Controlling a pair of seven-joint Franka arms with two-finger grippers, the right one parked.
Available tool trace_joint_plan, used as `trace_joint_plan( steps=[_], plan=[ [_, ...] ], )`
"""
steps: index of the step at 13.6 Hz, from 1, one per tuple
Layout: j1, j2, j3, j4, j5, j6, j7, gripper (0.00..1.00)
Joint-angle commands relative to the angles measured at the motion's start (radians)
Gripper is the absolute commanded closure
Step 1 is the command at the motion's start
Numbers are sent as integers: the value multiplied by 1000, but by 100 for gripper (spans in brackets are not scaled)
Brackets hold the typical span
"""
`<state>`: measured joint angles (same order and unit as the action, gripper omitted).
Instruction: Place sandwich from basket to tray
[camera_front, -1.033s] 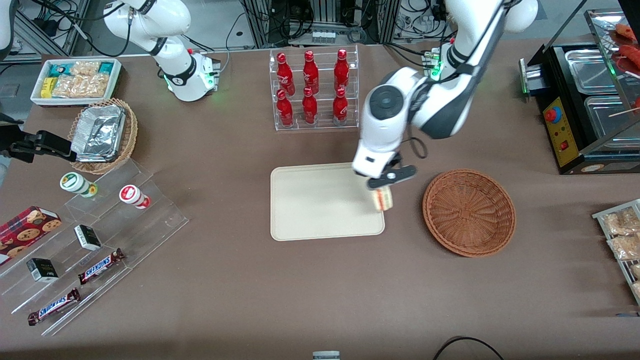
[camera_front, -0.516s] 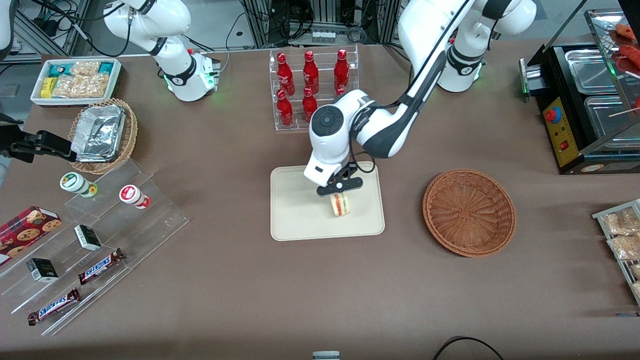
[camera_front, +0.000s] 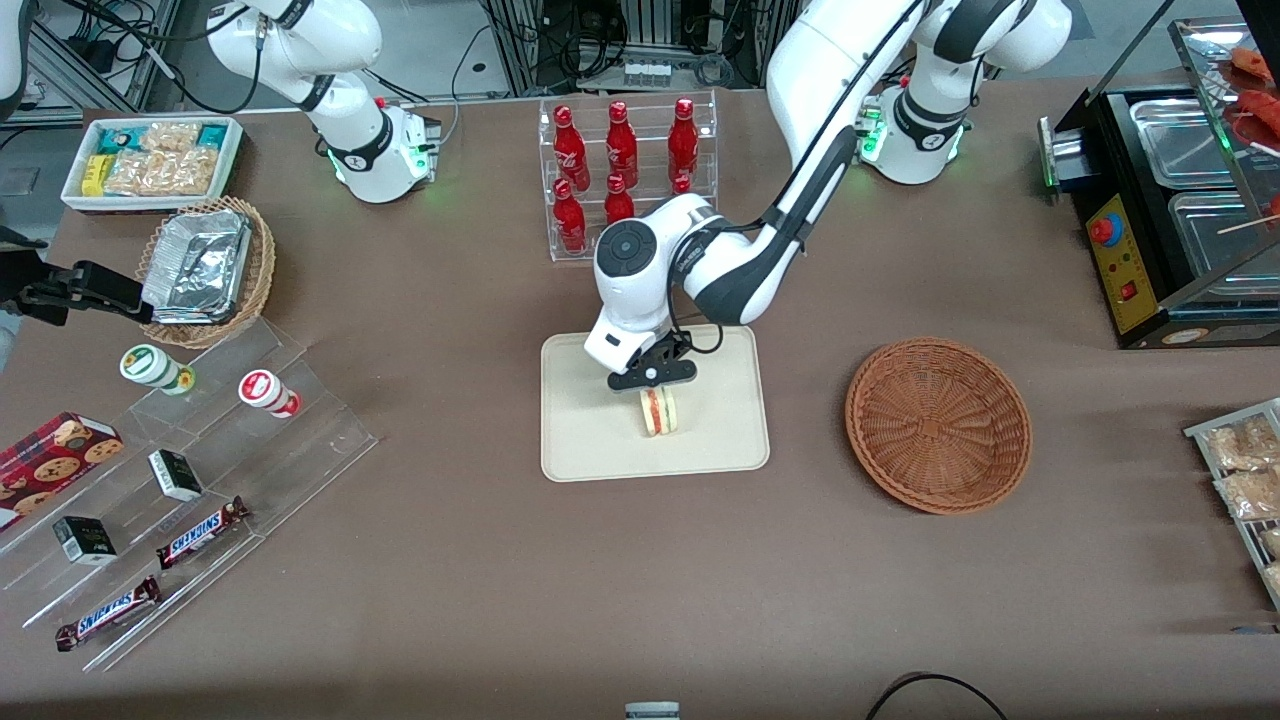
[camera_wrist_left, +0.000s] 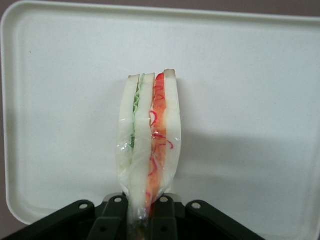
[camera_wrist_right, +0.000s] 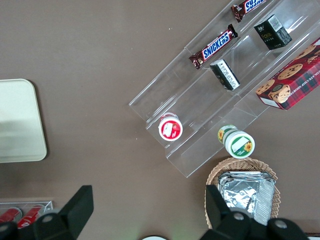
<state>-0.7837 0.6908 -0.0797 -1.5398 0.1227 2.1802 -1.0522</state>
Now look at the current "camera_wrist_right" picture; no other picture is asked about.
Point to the green lid yogurt cup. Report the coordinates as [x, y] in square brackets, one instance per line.
[239, 145]

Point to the light wicker basket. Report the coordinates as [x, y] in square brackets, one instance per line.
[250, 165]

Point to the clear acrylic bottle rack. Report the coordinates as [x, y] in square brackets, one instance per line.
[48, 205]

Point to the small black carton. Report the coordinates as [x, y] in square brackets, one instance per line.
[225, 75]
[272, 33]

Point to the clear acrylic stepped shelf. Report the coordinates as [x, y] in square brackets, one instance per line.
[200, 112]

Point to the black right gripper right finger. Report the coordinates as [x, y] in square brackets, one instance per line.
[225, 222]

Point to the red lid yogurt cup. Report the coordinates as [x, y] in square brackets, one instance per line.
[170, 128]

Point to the Snickers chocolate bar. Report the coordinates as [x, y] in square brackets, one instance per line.
[215, 46]
[250, 6]

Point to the cream plastic tray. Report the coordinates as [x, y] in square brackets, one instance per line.
[20, 120]

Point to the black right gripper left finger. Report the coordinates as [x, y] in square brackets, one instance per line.
[67, 220]

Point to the red tartan cookie box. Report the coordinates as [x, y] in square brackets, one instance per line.
[297, 82]

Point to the stack of foil trays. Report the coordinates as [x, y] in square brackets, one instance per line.
[250, 195]

